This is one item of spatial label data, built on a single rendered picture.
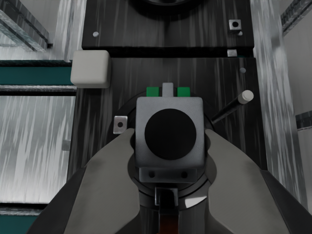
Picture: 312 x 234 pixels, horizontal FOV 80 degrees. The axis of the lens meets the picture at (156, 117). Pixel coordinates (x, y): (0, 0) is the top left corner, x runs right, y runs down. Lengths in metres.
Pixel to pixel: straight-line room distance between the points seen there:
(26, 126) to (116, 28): 0.21
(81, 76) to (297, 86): 0.38
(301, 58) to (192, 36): 0.26
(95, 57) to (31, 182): 0.21
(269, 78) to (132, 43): 0.20
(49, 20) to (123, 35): 0.25
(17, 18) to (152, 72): 0.17
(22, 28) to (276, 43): 0.33
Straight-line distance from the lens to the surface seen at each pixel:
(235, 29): 0.29
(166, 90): 0.17
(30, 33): 0.31
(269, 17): 0.35
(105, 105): 0.25
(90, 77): 0.25
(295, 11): 0.38
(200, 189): 0.22
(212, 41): 0.29
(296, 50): 0.48
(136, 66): 0.26
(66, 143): 0.27
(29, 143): 0.35
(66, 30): 0.34
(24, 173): 0.35
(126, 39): 0.29
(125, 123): 0.20
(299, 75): 0.46
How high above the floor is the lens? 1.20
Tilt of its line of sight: 78 degrees down
